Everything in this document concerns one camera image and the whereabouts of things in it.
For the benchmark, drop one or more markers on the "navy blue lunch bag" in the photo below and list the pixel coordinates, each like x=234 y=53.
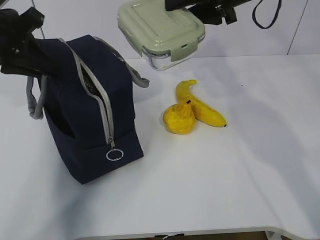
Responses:
x=91 y=116

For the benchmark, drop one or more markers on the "yellow pear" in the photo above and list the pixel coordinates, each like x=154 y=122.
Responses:
x=179 y=118

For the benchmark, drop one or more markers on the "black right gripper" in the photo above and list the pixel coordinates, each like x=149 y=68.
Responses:
x=211 y=12

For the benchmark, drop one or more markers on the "green lidded glass container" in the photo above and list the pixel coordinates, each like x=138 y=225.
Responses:
x=164 y=38

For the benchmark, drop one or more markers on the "yellow banana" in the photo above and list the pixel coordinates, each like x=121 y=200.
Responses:
x=202 y=111

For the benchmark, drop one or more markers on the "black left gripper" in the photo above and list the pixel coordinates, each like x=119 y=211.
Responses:
x=22 y=54

